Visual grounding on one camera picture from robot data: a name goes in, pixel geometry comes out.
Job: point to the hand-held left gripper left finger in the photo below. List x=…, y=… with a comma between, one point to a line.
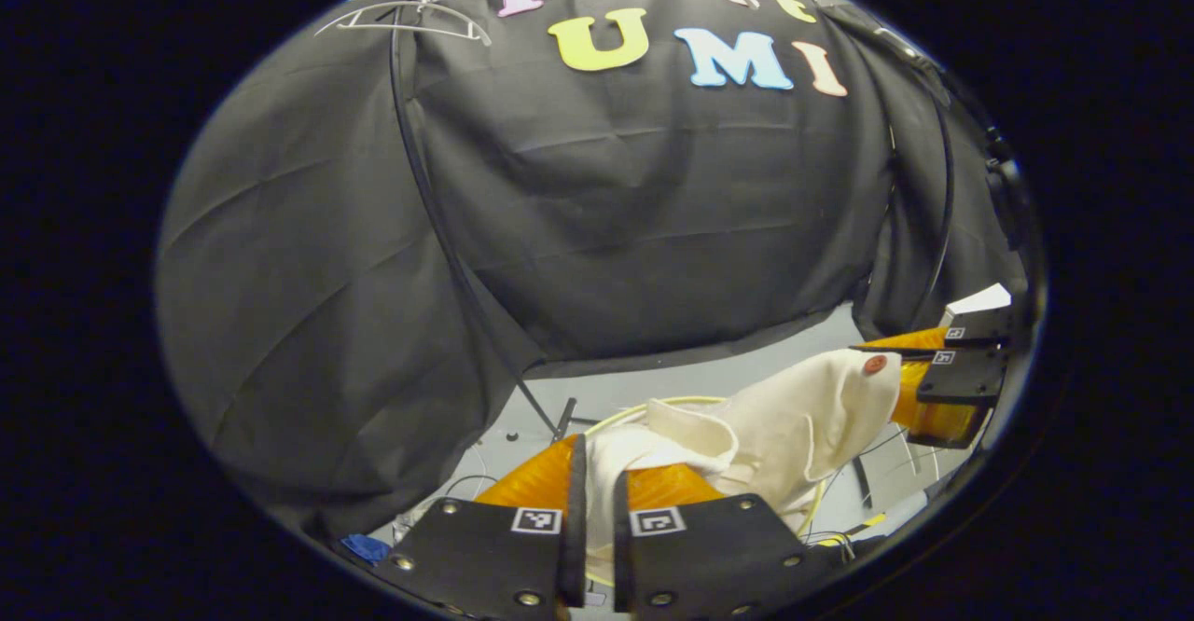
x=574, y=528

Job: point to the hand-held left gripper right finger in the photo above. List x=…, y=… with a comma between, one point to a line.
x=622, y=546

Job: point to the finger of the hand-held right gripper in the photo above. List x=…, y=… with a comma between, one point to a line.
x=979, y=327
x=961, y=379

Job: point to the cream button shirt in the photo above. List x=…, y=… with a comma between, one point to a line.
x=774, y=425

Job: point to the white plastic clothes hanger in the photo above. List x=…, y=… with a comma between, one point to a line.
x=410, y=33

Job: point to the white box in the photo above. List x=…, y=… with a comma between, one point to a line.
x=979, y=302

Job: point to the blue cloth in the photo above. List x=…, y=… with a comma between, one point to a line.
x=366, y=548

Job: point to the black backdrop cloth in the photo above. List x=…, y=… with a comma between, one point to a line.
x=653, y=229

